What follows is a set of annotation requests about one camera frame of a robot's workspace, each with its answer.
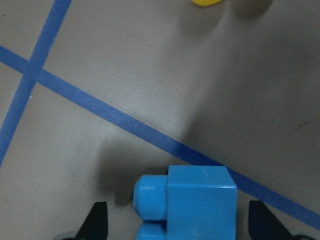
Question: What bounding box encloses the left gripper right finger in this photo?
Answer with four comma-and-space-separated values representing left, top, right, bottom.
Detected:
248, 200, 293, 240

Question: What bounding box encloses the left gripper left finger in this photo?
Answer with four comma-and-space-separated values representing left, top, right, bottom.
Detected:
74, 201, 108, 240

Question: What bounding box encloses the blue toy block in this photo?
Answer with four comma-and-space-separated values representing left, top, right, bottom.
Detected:
133, 165, 237, 240

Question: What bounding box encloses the yellow toy block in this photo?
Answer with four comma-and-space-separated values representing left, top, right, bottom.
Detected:
191, 0, 223, 8

